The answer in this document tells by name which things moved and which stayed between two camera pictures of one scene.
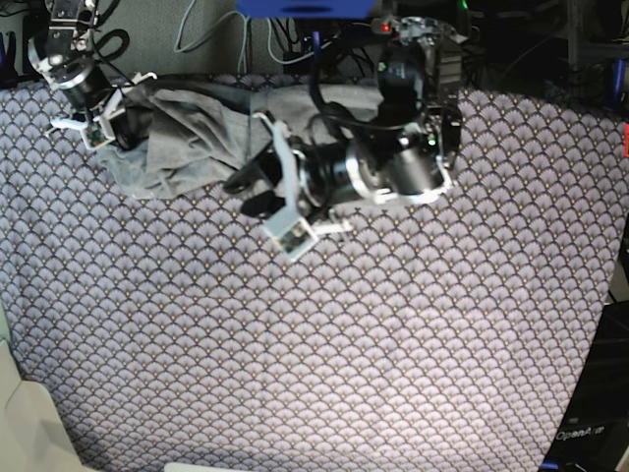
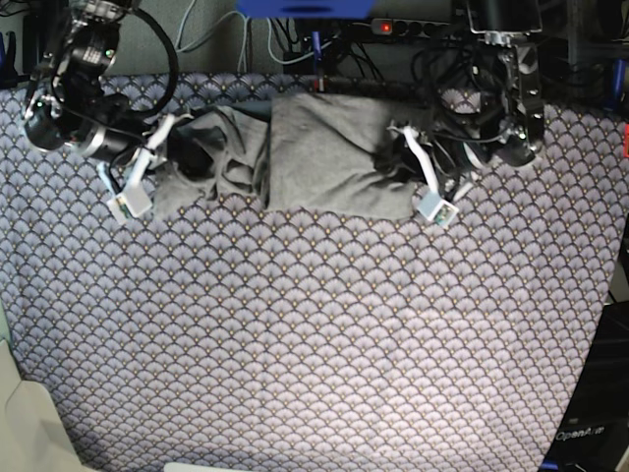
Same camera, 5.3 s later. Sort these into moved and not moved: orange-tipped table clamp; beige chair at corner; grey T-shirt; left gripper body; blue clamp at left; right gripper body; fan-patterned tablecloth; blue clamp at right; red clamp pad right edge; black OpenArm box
Moved: right gripper body; grey T-shirt; left gripper body
Not moved: orange-tipped table clamp; blue clamp at right; fan-patterned tablecloth; beige chair at corner; black OpenArm box; blue clamp at left; red clamp pad right edge
